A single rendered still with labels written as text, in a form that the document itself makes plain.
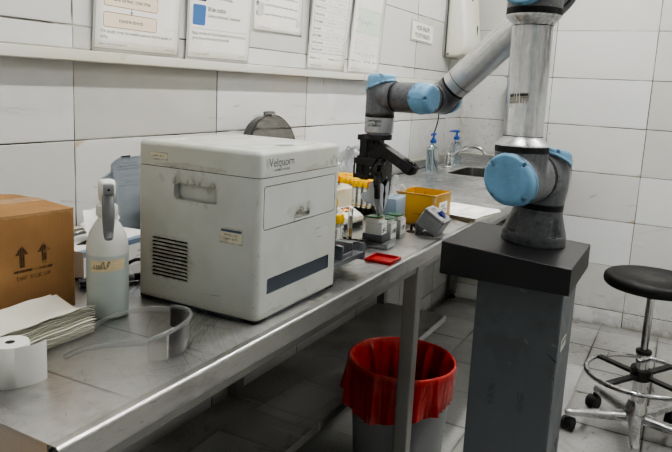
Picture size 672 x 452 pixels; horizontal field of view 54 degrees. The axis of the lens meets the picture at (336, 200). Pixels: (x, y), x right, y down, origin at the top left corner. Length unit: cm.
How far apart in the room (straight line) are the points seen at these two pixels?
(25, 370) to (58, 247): 32
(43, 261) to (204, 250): 27
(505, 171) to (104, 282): 83
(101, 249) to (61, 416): 35
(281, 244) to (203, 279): 15
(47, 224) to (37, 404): 38
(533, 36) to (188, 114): 97
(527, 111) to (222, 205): 69
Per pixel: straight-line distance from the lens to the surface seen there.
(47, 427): 89
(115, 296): 120
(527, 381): 167
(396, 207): 191
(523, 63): 147
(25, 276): 123
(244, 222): 113
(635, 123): 397
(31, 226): 121
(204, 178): 117
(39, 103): 159
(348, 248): 148
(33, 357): 99
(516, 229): 161
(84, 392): 96
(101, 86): 170
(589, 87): 399
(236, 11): 208
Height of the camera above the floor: 129
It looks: 10 degrees down
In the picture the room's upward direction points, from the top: 3 degrees clockwise
